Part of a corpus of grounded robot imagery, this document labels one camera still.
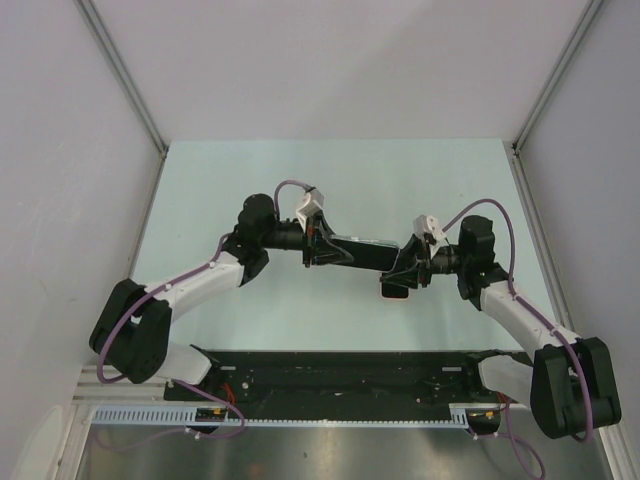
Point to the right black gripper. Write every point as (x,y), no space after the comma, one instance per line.
(414,265)

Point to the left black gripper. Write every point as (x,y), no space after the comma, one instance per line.
(317,246)

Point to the pink cased phone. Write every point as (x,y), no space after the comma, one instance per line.
(394,292)

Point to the black phone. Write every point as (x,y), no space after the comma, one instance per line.
(377,255)

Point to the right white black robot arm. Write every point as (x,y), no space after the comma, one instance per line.
(569,383)

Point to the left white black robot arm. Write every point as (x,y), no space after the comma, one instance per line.
(132,335)

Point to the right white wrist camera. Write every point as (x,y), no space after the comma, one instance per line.
(428,230)

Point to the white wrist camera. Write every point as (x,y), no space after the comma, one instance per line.
(310,204)
(428,230)

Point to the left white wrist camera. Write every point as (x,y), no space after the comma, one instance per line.
(310,204)

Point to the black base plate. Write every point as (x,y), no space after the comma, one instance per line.
(248,376)

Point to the right aluminium corner post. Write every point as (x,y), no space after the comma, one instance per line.
(561,66)

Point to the aluminium corner post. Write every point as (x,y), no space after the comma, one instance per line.
(105,41)
(561,66)

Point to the aluminium frame rail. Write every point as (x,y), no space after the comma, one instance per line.
(90,390)

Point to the left aluminium corner post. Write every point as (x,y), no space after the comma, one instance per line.
(105,41)

